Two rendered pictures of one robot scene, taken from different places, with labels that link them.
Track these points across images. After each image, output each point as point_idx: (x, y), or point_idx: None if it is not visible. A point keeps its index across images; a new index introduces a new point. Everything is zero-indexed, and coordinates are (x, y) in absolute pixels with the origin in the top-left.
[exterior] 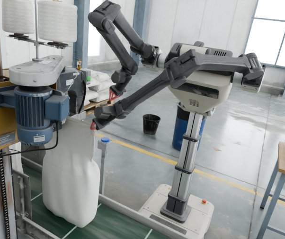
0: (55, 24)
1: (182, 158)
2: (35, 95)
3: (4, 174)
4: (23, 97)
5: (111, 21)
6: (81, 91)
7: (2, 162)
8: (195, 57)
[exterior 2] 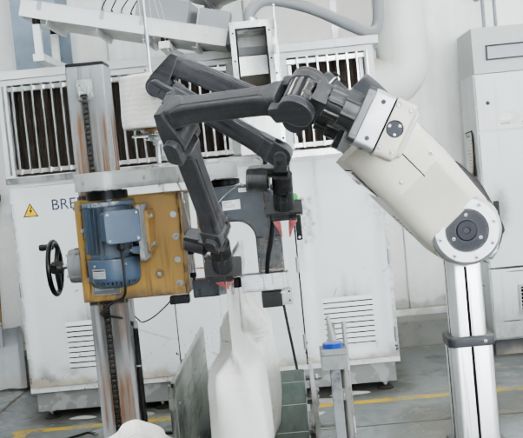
0: (123, 106)
1: (451, 406)
2: (89, 206)
3: (121, 355)
4: (82, 210)
5: (157, 82)
6: (268, 225)
7: (110, 330)
8: (162, 104)
